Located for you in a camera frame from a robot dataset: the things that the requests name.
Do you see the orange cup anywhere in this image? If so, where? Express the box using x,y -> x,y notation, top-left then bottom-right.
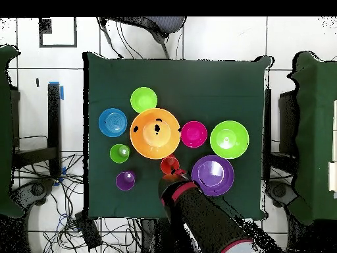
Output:
160,155 -> 181,175

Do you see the purple bowl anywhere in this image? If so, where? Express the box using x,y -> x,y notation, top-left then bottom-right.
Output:
191,154 -> 235,198

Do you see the large orange bowl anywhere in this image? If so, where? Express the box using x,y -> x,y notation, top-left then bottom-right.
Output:
130,107 -> 182,161

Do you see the pink bowl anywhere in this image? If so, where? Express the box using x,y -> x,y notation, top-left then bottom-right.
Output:
180,121 -> 208,149

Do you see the purple cup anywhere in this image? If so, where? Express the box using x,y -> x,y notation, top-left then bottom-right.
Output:
115,170 -> 137,191

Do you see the green cup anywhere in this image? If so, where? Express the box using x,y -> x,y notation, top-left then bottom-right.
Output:
109,144 -> 131,165

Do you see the small green bowl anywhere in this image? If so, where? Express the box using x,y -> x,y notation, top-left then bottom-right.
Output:
130,86 -> 158,114

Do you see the large green bowl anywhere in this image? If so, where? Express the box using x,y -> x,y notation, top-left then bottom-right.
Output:
209,120 -> 250,159

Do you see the blue bowl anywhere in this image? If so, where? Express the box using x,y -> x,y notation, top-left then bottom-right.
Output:
98,107 -> 128,138

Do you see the dark green tablecloth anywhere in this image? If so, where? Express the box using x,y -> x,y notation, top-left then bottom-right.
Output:
82,51 -> 273,221

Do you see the black chair base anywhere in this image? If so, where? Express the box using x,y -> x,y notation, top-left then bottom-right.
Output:
11,178 -> 56,209
265,180 -> 298,209

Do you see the black power strip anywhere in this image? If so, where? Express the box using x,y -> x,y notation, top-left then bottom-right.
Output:
74,211 -> 103,250

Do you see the dark green cloth covered table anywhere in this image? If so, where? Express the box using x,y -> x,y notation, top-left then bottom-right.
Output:
0,44 -> 25,219
286,51 -> 337,225

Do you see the grey office chair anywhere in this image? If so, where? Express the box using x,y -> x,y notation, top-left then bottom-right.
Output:
97,16 -> 188,59

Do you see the floor cable bundle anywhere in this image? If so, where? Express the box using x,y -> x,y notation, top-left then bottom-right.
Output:
13,152 -> 144,253

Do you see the black stand frame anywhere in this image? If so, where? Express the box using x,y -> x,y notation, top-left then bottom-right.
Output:
263,88 -> 299,183
10,82 -> 63,180

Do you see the grey square floor frame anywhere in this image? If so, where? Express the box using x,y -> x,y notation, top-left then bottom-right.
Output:
38,16 -> 78,49

